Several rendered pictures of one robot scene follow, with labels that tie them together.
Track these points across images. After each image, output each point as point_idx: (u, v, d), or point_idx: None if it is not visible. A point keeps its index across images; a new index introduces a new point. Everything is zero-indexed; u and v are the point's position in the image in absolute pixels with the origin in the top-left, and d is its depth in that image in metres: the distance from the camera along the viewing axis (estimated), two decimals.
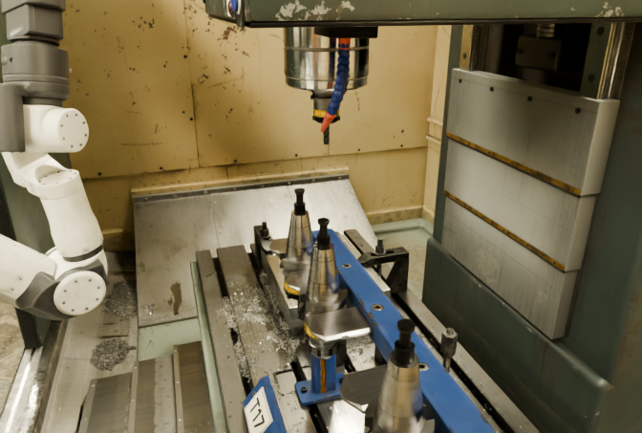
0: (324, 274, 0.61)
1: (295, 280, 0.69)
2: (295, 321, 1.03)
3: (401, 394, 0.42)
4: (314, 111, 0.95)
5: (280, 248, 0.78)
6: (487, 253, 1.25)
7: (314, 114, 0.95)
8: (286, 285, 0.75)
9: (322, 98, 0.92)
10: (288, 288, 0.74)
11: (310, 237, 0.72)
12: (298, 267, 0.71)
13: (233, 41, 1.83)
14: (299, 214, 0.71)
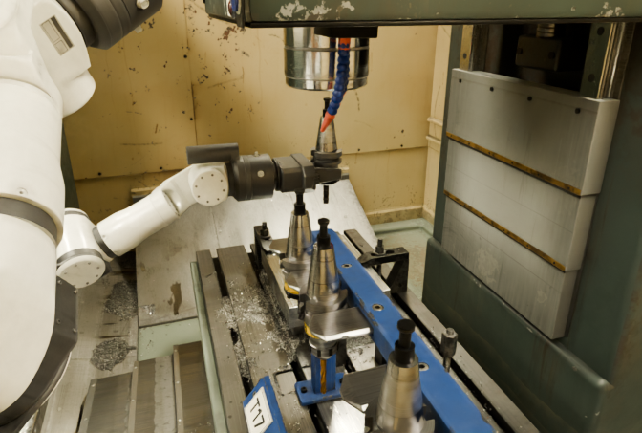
0: (324, 274, 0.61)
1: (295, 280, 0.69)
2: (295, 321, 1.03)
3: (401, 394, 0.42)
4: None
5: (280, 248, 0.78)
6: (487, 253, 1.25)
7: None
8: (286, 285, 0.75)
9: (322, 162, 0.97)
10: (288, 288, 0.74)
11: (310, 237, 0.72)
12: (298, 267, 0.71)
13: (233, 41, 1.83)
14: (299, 214, 0.71)
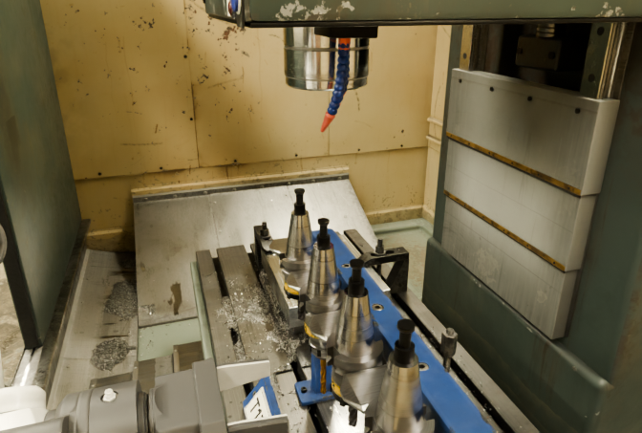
0: (324, 274, 0.61)
1: (295, 280, 0.69)
2: (295, 321, 1.03)
3: (401, 394, 0.42)
4: (333, 384, 0.55)
5: (280, 248, 0.78)
6: (487, 253, 1.25)
7: (333, 388, 0.56)
8: (286, 285, 0.75)
9: None
10: (288, 288, 0.74)
11: (310, 237, 0.72)
12: (298, 267, 0.71)
13: (233, 41, 1.83)
14: (299, 214, 0.71)
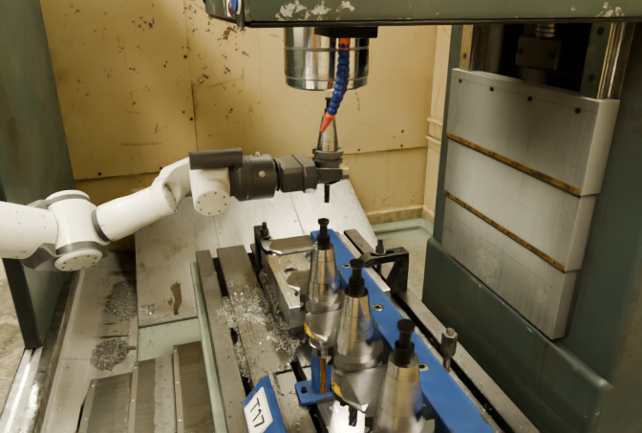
0: (324, 274, 0.61)
1: (295, 280, 0.69)
2: (295, 321, 1.03)
3: (401, 394, 0.42)
4: (333, 384, 0.55)
5: (280, 248, 0.78)
6: (487, 253, 1.25)
7: (333, 388, 0.56)
8: None
9: None
10: None
11: (336, 135, 0.97)
12: (327, 156, 0.96)
13: (233, 41, 1.83)
14: None
